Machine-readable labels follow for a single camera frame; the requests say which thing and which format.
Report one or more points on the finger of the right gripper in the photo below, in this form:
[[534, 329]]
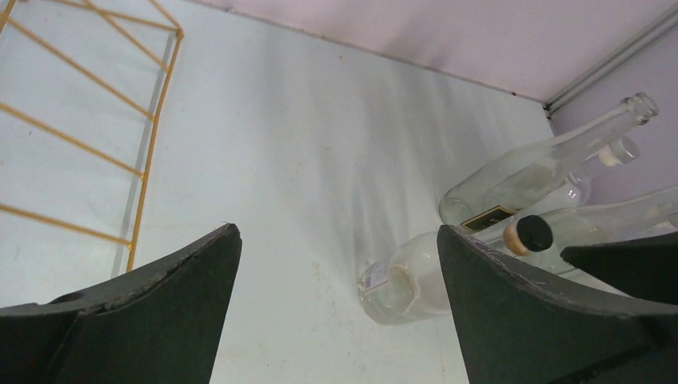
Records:
[[644, 268]]

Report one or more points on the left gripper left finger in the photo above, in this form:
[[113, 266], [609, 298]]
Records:
[[160, 323]]

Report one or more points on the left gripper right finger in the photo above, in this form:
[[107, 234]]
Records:
[[517, 323]]

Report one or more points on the long clear glass bottle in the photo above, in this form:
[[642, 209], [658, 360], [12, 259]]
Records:
[[598, 224]]

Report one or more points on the clear bottle white label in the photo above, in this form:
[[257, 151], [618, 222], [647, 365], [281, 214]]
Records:
[[409, 286]]

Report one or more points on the clear bottle black label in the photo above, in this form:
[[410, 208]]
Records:
[[522, 177]]

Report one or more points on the aluminium frame rail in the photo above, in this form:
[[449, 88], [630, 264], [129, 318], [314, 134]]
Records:
[[649, 35]]

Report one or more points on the gold wire wine rack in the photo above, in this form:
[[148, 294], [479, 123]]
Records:
[[141, 172]]

